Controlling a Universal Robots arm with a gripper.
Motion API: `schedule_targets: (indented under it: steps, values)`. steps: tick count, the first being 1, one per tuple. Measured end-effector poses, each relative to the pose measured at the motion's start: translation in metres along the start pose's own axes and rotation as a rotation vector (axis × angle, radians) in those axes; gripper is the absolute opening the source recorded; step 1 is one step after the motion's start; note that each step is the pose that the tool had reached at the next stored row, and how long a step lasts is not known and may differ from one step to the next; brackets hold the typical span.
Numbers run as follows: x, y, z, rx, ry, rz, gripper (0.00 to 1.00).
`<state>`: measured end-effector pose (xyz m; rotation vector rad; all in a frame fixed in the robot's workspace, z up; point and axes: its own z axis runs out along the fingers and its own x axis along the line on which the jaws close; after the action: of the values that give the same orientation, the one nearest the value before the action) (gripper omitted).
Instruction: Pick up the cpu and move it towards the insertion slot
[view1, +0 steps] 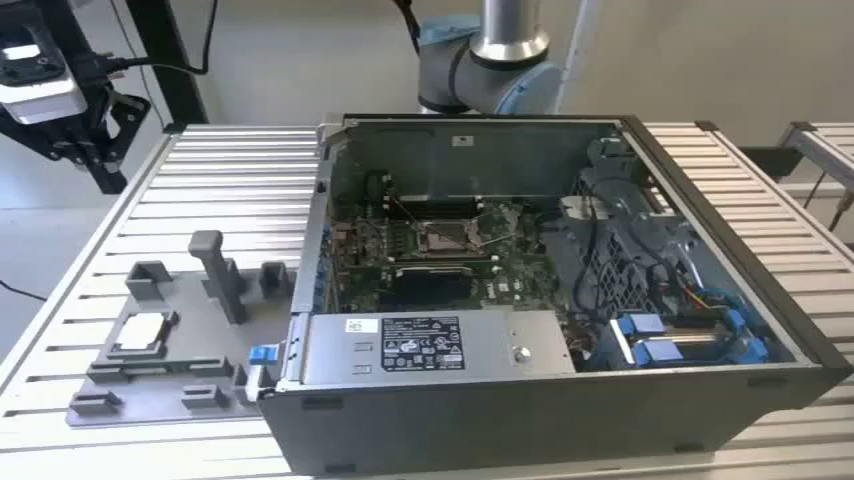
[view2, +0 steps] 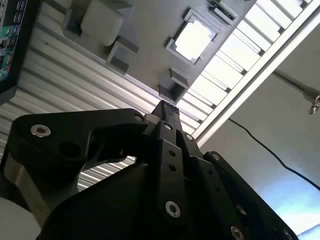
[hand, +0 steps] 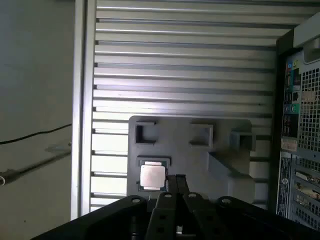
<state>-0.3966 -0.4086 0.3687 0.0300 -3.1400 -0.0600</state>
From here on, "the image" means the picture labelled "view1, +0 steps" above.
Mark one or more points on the silver power supply unit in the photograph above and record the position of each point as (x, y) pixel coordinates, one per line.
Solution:
(534, 345)

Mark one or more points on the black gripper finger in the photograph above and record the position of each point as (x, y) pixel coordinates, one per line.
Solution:
(47, 142)
(127, 120)

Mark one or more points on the green motherboard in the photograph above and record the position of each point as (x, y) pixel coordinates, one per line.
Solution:
(514, 280)

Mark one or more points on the black label on power supply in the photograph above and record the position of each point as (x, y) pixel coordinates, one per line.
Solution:
(422, 342)

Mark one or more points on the hard disk in blue carrier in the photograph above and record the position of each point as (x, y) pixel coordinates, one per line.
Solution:
(646, 322)
(656, 351)

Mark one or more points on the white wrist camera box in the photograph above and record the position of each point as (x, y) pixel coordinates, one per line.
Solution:
(47, 102)

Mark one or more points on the black frame post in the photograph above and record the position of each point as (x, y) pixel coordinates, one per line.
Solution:
(175, 60)

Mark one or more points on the black RAM slot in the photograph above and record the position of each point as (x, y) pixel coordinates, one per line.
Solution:
(434, 200)
(434, 208)

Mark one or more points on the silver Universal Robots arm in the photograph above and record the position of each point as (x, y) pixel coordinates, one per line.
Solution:
(507, 45)

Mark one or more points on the open black PC case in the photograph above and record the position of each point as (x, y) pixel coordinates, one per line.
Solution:
(534, 425)

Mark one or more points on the grey plastic parts rack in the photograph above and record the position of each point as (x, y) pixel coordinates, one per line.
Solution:
(173, 310)

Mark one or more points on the grey metal disk bay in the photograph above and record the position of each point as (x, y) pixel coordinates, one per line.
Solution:
(620, 260)

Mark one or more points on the blue case latch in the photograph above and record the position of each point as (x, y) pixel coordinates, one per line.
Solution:
(261, 355)

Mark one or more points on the CPU socket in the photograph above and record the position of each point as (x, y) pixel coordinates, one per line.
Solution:
(442, 237)

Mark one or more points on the silver square CPU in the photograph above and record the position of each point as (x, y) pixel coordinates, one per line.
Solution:
(141, 332)

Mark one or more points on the slatted metal side table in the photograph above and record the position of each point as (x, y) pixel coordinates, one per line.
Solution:
(823, 145)

